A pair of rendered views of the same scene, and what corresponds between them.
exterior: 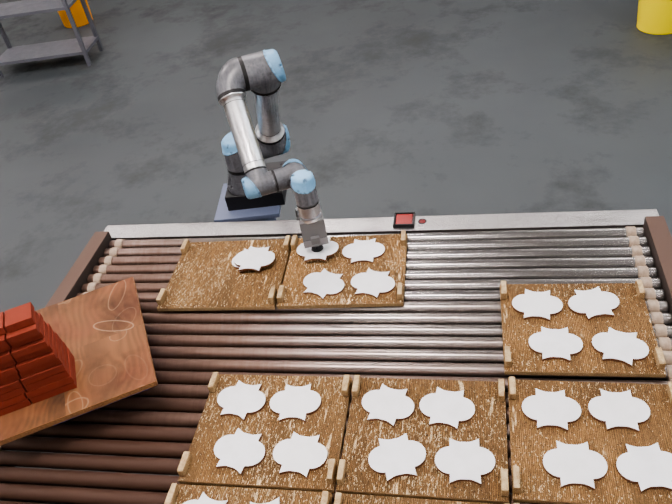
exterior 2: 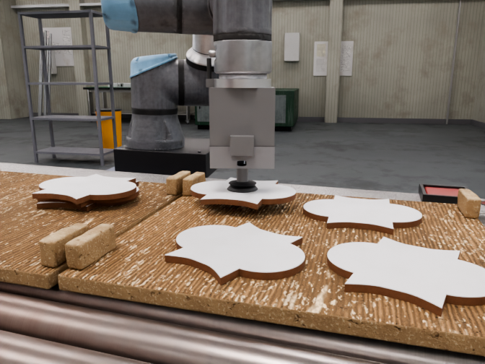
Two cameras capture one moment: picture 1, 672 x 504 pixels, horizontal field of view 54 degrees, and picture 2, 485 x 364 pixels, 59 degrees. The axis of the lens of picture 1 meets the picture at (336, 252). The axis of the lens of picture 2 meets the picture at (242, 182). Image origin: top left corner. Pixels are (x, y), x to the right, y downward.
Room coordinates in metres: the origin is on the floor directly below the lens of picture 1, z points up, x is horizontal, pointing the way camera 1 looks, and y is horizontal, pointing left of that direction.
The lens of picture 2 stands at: (1.24, 0.04, 1.11)
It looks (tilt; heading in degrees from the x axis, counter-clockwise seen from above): 14 degrees down; 2
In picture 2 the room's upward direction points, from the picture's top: straight up
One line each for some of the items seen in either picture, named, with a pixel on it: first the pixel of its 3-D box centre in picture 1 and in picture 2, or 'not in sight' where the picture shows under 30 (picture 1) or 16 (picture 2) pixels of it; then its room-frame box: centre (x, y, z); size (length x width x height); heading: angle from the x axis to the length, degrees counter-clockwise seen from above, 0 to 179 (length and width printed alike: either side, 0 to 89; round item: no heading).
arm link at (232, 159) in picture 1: (239, 149); (156, 80); (2.35, 0.30, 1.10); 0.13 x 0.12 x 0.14; 101
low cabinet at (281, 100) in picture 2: not in sight; (250, 107); (11.31, 0.27, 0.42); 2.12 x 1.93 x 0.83; 82
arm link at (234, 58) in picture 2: (308, 208); (240, 61); (1.82, 0.06, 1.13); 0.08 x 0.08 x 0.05
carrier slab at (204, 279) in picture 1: (227, 273); (14, 209); (1.82, 0.39, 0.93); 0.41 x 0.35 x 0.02; 76
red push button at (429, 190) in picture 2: (404, 220); (445, 196); (1.93, -0.27, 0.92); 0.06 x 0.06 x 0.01; 75
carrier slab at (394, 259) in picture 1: (344, 269); (306, 238); (1.72, -0.02, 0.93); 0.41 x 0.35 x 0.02; 76
